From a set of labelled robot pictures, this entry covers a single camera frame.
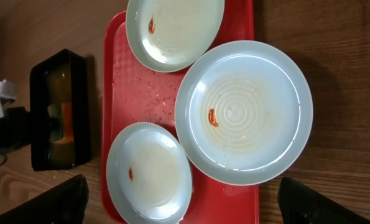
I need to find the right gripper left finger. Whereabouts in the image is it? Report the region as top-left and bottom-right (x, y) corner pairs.
(0, 175), (89, 224)

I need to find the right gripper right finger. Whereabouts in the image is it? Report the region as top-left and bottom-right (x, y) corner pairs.
(277, 177), (370, 224)

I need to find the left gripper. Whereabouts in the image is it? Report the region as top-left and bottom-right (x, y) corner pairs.
(0, 107), (30, 150)

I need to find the green orange sponge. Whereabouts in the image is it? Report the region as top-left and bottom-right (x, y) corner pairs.
(47, 103), (74, 144)

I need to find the light blue plate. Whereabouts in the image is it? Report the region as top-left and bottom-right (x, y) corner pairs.
(126, 0), (225, 73)
(106, 122), (193, 224)
(175, 40), (313, 185)

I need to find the black water tray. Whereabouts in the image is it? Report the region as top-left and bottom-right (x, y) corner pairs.
(30, 49), (91, 171)

